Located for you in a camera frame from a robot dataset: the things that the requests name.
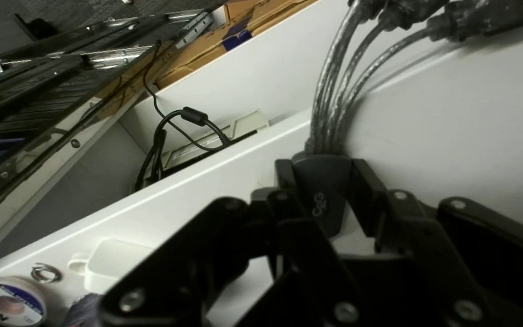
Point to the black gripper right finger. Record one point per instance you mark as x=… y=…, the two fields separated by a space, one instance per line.
x=455 y=261

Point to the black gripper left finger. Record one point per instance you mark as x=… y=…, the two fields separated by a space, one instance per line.
x=213 y=261

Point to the metal washer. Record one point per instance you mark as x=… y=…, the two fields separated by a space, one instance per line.
x=46 y=273

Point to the solder wick spool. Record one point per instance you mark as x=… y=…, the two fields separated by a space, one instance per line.
x=8 y=301

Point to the small blue item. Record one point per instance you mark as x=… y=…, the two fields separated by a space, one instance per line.
x=237 y=37

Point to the wooden board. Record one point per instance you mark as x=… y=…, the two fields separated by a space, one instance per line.
x=237 y=24

